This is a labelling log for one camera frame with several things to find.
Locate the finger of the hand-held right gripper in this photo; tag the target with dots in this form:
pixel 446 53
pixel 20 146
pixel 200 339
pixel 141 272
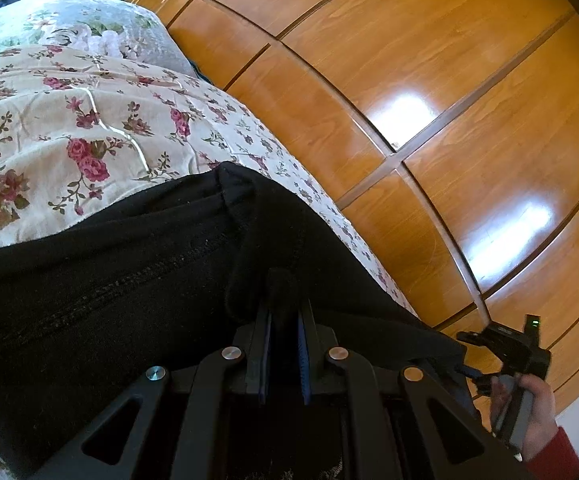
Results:
pixel 474 377
pixel 472 340

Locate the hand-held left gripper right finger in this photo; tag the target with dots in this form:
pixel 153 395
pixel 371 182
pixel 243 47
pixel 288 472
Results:
pixel 303 360

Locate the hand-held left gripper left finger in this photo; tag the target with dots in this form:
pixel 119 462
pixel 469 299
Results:
pixel 264 360

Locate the black pants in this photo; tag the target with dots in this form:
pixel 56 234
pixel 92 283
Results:
pixel 119 280

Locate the person's right hand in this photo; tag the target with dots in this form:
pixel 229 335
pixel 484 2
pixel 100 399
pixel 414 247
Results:
pixel 542 420

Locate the wooden wardrobe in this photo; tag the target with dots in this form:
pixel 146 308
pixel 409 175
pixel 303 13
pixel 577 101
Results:
pixel 419 60

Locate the floral bedsheet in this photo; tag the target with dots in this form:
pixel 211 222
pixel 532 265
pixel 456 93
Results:
pixel 94 120

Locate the floral pillow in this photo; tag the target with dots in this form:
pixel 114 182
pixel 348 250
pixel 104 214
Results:
pixel 94 25

